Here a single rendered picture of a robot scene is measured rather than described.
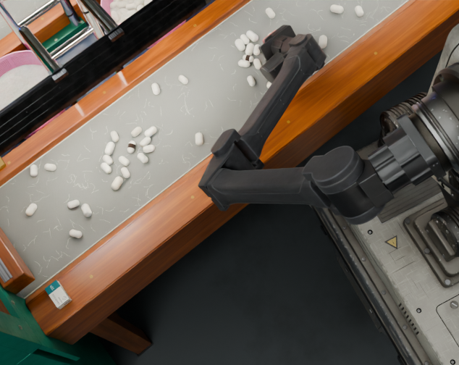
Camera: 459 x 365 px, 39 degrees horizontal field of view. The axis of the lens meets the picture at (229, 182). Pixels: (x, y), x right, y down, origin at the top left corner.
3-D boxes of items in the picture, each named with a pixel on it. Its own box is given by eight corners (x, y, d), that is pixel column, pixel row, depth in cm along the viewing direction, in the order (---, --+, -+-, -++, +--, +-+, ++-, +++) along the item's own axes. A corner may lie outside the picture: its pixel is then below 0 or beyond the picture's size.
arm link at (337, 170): (212, 218, 136) (182, 185, 131) (247, 171, 141) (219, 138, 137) (373, 227, 99) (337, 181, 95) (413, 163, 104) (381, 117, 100)
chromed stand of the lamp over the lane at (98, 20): (167, 119, 181) (125, 25, 140) (109, 162, 179) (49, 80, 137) (129, 74, 188) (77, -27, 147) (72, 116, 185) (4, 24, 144)
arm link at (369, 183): (403, 192, 97) (385, 166, 95) (346, 227, 100) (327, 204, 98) (387, 164, 105) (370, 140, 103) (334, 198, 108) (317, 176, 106)
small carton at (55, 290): (72, 300, 156) (69, 298, 154) (60, 309, 156) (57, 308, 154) (59, 281, 158) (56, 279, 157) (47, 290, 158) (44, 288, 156)
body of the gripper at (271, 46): (256, 46, 168) (269, 50, 162) (287, 23, 170) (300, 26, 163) (268, 66, 171) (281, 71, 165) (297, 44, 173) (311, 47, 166)
